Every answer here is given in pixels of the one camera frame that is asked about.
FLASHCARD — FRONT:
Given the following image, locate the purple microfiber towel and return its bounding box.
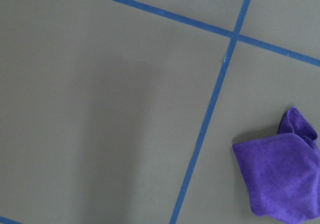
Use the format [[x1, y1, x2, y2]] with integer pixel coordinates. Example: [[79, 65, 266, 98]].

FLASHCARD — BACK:
[[232, 107, 320, 223]]

